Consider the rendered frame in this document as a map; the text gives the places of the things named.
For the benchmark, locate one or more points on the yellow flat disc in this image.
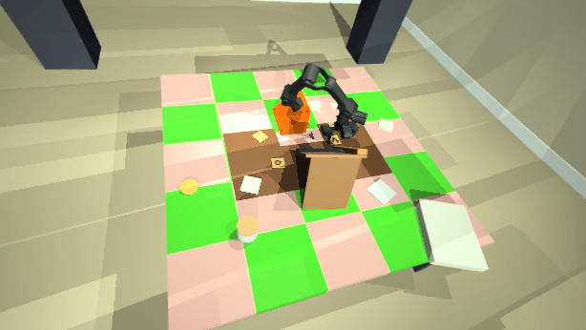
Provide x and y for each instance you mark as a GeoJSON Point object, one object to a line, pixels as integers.
{"type": "Point", "coordinates": [188, 186]}

